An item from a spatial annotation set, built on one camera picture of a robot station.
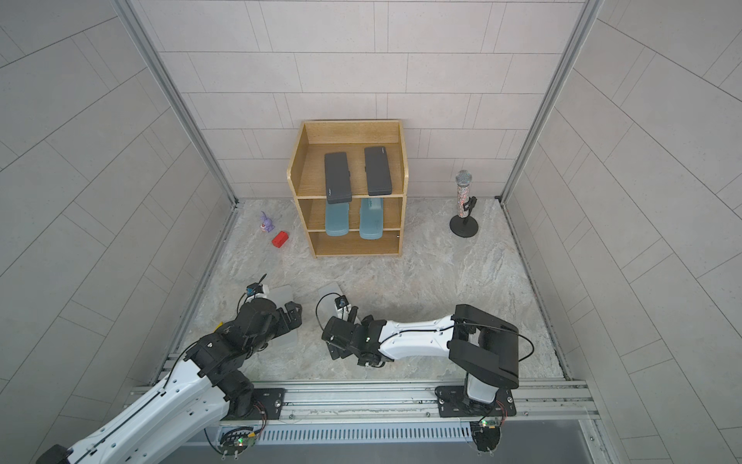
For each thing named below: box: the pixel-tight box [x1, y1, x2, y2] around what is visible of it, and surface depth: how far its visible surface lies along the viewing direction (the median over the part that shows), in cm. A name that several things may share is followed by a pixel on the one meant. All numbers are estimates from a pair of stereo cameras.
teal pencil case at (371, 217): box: [359, 197, 385, 241], surface depth 91 cm
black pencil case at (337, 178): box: [324, 151, 353, 204], surface depth 84 cm
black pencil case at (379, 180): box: [364, 145, 393, 197], surface depth 85 cm
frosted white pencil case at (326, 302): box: [316, 281, 343, 326], surface depth 90 cm
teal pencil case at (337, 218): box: [324, 200, 350, 237], surface depth 90 cm
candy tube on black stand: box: [449, 169, 479, 238], surface depth 98 cm
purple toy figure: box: [259, 210, 276, 233], surface depth 107 cm
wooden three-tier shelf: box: [286, 119, 410, 258], surface depth 88 cm
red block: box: [271, 231, 289, 249], surface depth 105 cm
